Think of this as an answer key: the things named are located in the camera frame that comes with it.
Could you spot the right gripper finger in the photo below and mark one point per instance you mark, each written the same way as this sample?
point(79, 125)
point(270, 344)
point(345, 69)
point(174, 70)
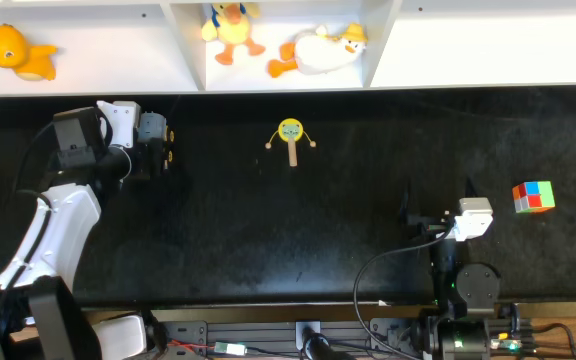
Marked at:
point(469, 191)
point(405, 202)

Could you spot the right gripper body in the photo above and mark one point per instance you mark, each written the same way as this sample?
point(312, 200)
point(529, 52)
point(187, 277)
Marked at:
point(430, 224)

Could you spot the many-coloured puzzle cube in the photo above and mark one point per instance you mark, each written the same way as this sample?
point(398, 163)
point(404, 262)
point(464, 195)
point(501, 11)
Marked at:
point(533, 197)

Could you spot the yellow rattle drum toy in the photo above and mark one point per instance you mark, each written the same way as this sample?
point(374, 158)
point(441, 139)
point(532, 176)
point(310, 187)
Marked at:
point(291, 130)

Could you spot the grey and yellow toy truck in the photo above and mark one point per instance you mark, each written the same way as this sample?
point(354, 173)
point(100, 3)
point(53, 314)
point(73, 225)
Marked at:
point(152, 126)

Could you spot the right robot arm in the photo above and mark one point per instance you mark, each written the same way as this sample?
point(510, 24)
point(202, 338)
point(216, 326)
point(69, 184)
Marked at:
point(477, 287)

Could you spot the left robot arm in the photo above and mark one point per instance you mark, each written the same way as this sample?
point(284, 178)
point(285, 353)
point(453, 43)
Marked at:
point(58, 225)

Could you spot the white shelf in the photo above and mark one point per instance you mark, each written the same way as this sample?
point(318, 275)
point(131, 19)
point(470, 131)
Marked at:
point(468, 55)

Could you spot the white plush duck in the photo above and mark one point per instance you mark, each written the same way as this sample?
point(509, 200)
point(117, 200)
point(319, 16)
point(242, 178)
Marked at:
point(318, 52)

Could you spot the yellow plush duck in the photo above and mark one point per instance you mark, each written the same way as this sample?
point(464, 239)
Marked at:
point(233, 30)

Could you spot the yellow rubber duck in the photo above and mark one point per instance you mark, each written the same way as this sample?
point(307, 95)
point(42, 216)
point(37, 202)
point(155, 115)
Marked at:
point(8, 47)

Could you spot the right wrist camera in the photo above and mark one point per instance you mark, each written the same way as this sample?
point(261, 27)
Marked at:
point(474, 217)

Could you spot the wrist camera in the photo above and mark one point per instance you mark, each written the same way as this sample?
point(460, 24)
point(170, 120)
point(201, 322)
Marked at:
point(474, 217)
point(122, 122)

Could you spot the mounting rail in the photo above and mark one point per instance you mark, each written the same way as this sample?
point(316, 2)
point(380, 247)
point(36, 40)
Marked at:
point(268, 334)

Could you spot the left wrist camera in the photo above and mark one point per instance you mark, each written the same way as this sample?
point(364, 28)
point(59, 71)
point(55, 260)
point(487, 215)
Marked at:
point(122, 122)

